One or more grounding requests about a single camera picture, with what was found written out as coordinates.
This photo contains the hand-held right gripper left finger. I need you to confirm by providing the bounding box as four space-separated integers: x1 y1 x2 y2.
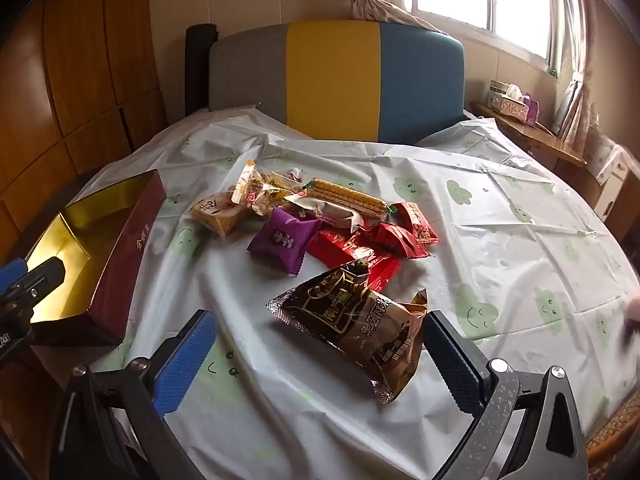
50 309 218 480

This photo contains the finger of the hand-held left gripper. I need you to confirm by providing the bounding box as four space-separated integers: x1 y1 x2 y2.
0 256 67 293

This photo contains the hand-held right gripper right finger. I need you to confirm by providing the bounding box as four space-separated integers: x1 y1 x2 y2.
422 310 588 480

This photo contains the maroon gift box gold interior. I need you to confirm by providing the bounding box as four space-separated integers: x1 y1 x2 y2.
17 170 168 348

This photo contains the brown foil snack packet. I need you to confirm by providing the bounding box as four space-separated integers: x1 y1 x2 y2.
266 256 430 405

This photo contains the dark red snack packet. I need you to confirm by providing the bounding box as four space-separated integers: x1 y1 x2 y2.
360 222 433 260

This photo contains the long red gold-print snack packet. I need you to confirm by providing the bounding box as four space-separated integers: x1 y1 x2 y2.
390 201 440 247

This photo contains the beige cookie packet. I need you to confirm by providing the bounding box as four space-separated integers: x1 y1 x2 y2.
190 191 251 238

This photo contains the purple snack packet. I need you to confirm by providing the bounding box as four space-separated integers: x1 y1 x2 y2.
246 207 323 277

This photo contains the white snack packet red end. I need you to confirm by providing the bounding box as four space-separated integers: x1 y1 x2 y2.
284 192 368 233

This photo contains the clear peanut packet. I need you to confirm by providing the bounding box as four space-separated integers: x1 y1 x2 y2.
247 167 306 211

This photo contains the clear pack of crackers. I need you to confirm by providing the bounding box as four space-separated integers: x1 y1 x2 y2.
300 177 401 221

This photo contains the white sheet green cloud print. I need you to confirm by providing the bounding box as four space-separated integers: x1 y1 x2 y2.
75 105 640 480

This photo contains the woven straw mat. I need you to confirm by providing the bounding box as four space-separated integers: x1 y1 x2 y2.
585 400 640 480

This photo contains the wooden wardrobe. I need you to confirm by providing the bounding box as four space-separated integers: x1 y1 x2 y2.
0 0 168 241

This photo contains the wooden nightstand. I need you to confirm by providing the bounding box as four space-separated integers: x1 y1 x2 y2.
470 102 640 241

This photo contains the white paper bag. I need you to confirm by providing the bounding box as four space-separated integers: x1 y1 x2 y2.
587 132 633 221

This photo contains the small purple box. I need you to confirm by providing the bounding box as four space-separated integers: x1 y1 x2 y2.
522 94 542 126

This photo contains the patterned tissue box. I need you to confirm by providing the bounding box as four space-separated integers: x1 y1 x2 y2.
486 80 526 116

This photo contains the grey yellow blue headboard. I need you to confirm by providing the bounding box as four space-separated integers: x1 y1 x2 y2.
207 20 471 143

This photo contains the sheer beige curtain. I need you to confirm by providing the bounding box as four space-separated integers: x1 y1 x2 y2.
547 0 601 141

